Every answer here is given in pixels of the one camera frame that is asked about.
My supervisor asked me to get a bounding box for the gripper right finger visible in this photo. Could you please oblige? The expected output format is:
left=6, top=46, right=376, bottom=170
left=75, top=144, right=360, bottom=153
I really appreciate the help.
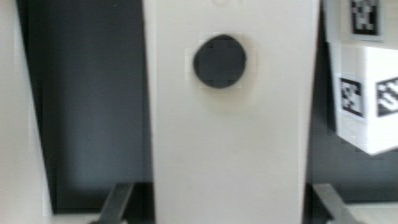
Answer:
left=303, top=183, right=367, bottom=224

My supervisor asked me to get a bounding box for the white front rail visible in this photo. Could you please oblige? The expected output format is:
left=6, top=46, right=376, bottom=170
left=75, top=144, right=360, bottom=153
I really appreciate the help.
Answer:
left=41, top=203, right=398, bottom=224

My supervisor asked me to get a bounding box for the white chair leg block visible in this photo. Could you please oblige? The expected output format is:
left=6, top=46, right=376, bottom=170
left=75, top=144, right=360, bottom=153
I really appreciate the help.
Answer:
left=324, top=0, right=384, bottom=42

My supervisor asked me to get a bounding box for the white chair backrest frame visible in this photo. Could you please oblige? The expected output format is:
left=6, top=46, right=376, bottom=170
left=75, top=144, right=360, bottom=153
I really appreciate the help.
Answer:
left=0, top=0, right=324, bottom=224

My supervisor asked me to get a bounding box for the white chair leg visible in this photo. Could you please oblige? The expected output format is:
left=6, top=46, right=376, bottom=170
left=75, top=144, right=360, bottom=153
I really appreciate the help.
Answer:
left=333, top=45, right=398, bottom=155

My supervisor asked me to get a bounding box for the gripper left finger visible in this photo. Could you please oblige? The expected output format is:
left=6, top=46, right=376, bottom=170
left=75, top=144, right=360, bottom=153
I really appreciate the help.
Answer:
left=89, top=182, right=155, bottom=224

